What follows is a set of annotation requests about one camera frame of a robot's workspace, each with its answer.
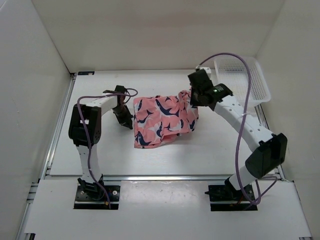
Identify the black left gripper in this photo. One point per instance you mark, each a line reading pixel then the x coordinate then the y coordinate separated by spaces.
pixel 126 121

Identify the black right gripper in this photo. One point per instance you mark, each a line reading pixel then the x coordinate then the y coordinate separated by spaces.
pixel 192 101

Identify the pink shark print shorts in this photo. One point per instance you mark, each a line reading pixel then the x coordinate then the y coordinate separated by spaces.
pixel 159 120

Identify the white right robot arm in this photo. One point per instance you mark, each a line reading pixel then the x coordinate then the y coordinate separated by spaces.
pixel 268 150

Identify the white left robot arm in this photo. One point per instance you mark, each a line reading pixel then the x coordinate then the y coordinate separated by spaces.
pixel 85 130

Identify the white plastic mesh basket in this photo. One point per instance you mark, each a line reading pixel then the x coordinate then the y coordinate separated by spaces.
pixel 231 72

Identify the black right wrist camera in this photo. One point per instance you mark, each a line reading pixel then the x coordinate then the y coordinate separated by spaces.
pixel 205 68

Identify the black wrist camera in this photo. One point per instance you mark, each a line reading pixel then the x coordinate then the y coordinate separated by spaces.
pixel 118 91
pixel 205 68

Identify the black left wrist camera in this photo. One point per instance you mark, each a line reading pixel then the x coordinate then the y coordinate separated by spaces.
pixel 118 91

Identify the aluminium table edge rail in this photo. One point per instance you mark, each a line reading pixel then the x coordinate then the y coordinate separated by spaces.
pixel 199 177

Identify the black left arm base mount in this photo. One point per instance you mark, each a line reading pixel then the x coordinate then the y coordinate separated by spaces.
pixel 90 196

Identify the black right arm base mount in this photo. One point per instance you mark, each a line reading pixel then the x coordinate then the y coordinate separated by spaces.
pixel 223 199

